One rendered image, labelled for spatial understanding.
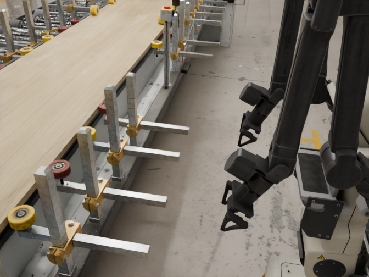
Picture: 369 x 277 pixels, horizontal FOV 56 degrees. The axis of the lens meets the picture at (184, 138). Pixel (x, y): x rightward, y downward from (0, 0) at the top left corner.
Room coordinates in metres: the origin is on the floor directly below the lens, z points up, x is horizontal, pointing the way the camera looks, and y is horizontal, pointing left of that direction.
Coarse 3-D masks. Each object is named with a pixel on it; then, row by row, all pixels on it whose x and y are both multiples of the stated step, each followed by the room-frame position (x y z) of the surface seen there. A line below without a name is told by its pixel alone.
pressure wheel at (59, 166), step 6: (54, 162) 1.04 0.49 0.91; (60, 162) 1.05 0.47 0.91; (66, 162) 1.05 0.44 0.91; (54, 168) 1.01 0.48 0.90; (60, 168) 1.01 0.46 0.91; (66, 168) 1.01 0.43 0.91; (54, 174) 0.98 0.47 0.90; (60, 174) 0.99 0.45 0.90; (66, 174) 1.00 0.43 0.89; (60, 180) 1.02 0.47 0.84
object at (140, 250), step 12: (36, 228) 0.78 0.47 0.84; (48, 240) 0.75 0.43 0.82; (72, 240) 0.74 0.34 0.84; (84, 240) 0.74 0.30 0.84; (96, 240) 0.74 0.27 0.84; (108, 240) 0.74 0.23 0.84; (120, 240) 0.74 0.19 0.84; (120, 252) 0.71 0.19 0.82; (132, 252) 0.70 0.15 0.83; (144, 252) 0.70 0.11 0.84
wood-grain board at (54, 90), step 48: (144, 0) 3.88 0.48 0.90; (48, 48) 2.30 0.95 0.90; (96, 48) 2.33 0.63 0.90; (144, 48) 2.37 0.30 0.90; (0, 96) 1.57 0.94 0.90; (48, 96) 1.59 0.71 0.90; (96, 96) 1.62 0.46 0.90; (0, 144) 1.16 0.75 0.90; (48, 144) 1.17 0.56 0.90; (0, 192) 0.87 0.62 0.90
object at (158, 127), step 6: (120, 120) 1.50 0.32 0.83; (126, 120) 1.50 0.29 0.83; (126, 126) 1.49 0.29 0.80; (144, 126) 1.47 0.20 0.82; (150, 126) 1.47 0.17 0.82; (156, 126) 1.46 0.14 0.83; (162, 126) 1.46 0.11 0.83; (168, 126) 1.46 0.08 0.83; (174, 126) 1.46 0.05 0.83; (180, 126) 1.47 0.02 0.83; (186, 126) 1.47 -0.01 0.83; (174, 132) 1.45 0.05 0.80; (180, 132) 1.44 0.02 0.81; (186, 132) 1.44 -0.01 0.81
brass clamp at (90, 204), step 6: (102, 186) 1.00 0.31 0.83; (108, 186) 1.04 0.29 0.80; (102, 192) 0.98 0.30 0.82; (90, 198) 0.94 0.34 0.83; (96, 198) 0.94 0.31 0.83; (102, 198) 0.98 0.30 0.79; (84, 204) 0.92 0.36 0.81; (90, 204) 0.92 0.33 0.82; (96, 204) 0.92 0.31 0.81; (90, 210) 0.92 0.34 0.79
